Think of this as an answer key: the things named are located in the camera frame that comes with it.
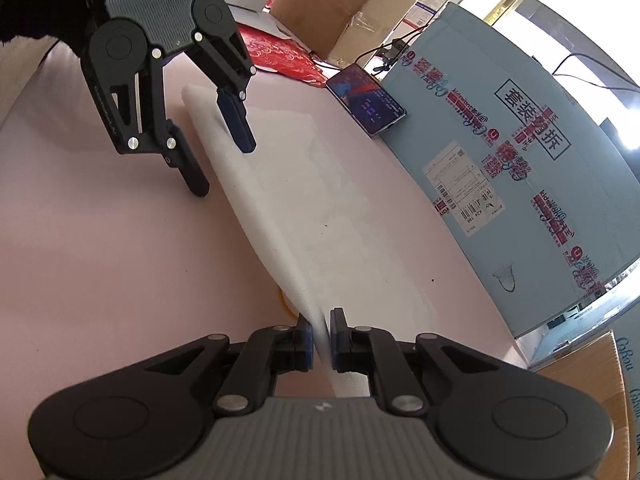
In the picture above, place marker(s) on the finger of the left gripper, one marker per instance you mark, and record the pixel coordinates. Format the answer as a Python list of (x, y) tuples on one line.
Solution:
[(125, 76), (220, 53)]

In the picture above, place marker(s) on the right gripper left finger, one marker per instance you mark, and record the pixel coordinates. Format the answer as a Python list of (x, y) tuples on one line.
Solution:
[(150, 416)]

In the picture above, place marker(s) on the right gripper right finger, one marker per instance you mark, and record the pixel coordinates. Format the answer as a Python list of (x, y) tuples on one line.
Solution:
[(489, 416)]

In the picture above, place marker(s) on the white nonwoven shopping bag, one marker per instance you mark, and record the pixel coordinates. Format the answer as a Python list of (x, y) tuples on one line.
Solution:
[(313, 230)]

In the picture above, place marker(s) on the red paper decoration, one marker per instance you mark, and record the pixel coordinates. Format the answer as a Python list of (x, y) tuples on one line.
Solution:
[(281, 56)]

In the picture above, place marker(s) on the open brown cardboard box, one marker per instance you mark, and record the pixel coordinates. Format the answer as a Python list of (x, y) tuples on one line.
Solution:
[(595, 369)]

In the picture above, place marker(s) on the sealed brown cardboard box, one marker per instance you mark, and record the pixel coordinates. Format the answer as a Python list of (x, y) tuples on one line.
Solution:
[(341, 32)]

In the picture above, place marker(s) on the smartphone with lit screen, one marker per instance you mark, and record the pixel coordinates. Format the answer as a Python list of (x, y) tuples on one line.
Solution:
[(364, 99)]

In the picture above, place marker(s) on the large light blue box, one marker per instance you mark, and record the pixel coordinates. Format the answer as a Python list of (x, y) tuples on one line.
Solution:
[(536, 195)]

